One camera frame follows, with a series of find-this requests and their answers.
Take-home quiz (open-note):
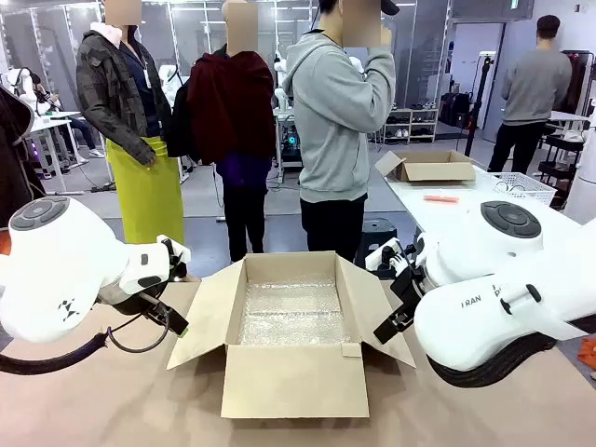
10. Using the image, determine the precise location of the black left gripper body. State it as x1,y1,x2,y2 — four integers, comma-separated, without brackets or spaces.
98,278,165,318

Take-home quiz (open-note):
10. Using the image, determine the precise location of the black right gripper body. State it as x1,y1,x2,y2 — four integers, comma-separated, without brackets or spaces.
389,265,427,325

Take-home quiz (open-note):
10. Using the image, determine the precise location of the person's right hand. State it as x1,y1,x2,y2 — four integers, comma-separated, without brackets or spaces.
378,20,398,50

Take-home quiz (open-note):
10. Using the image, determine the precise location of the black plastic stool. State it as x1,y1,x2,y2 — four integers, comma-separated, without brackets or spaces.
359,217,400,263

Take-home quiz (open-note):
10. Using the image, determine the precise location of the clear bubble wrap sheet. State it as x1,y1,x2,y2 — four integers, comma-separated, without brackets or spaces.
237,277,353,346

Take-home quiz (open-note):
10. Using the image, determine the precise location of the open brown cardboard box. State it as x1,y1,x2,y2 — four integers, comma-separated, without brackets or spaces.
166,250,417,420

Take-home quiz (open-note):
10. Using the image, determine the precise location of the small open cardboard box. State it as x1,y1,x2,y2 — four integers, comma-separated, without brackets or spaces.
374,149,478,183

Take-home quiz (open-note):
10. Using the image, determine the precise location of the white plastic mesh basket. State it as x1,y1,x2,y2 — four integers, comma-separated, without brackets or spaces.
491,171,558,207

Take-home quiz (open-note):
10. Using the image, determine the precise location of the white shoe rack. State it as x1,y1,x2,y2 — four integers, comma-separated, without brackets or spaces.
382,107,440,144

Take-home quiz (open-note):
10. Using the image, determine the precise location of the dark hanging jacket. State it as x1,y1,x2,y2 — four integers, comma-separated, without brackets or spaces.
0,86,47,230

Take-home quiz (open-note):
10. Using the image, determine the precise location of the person in grey hoodie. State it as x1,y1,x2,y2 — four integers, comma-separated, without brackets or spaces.
281,0,401,264

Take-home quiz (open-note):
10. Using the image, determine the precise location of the orange cloth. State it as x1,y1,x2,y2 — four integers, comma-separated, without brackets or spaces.
576,337,596,370

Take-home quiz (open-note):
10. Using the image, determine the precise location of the figure in camouflage jacket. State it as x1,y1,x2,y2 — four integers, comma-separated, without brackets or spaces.
75,0,186,246

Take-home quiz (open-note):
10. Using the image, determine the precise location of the computer tower with lit fan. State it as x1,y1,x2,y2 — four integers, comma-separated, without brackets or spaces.
278,114,305,169

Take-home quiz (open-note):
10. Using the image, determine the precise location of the white workstation desk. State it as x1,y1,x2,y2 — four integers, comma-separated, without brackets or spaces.
28,110,89,179

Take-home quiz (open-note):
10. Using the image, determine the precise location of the black tripod stand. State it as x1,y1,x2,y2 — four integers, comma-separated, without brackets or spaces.
464,52,495,158

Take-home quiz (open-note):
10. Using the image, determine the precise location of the black utility cart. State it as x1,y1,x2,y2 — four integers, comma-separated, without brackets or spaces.
537,132,586,188

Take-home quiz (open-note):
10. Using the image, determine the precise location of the figure in maroon garment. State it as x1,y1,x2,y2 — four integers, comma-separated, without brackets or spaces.
166,0,277,264

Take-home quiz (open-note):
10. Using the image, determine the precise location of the seated person at desk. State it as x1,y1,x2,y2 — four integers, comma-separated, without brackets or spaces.
27,74,106,159

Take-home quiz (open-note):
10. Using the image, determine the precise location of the man in grey sweater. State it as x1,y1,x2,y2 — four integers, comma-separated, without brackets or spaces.
486,14,574,176

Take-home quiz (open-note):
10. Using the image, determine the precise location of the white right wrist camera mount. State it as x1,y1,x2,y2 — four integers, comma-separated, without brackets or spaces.
365,237,416,277

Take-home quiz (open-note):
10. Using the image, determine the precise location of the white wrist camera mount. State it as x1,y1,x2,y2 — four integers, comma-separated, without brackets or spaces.
156,235,193,281
365,237,416,277

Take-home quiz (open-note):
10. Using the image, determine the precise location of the thin black left gripper cable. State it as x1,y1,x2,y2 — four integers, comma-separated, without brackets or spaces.
105,291,171,354

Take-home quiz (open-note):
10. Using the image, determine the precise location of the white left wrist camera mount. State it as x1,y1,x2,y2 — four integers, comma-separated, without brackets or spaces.
156,235,193,281

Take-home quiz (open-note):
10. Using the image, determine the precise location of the black sleeved left arm cable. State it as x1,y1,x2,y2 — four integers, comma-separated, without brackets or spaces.
0,332,111,376

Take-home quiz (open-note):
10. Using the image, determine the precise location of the black sleeved arm cable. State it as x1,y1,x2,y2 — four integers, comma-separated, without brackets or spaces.
426,332,559,388
0,332,111,376

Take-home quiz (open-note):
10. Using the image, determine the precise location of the black sleeved right arm cable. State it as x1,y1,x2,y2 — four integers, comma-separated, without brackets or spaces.
426,332,559,388

